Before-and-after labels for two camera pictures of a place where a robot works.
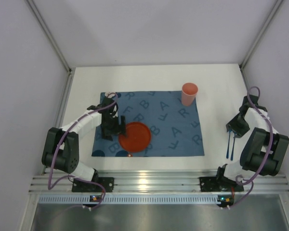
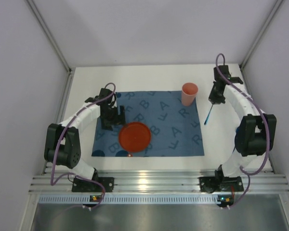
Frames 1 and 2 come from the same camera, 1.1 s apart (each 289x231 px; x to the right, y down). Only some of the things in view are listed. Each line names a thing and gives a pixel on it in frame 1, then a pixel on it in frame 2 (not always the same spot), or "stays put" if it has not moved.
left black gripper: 113,130 to 113,116
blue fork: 227,154 to 207,116
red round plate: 138,137 stays put
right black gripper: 236,130 to 216,98
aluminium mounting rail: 170,181 stays put
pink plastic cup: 189,91 stays put
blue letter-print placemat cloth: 175,127 stays put
